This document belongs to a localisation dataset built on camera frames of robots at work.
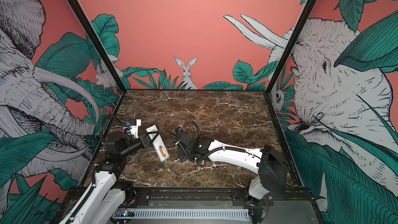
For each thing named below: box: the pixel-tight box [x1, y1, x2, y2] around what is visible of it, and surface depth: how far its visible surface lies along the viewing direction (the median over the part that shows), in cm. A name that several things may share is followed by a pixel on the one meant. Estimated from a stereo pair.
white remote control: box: [145, 124, 170, 163], surface depth 76 cm
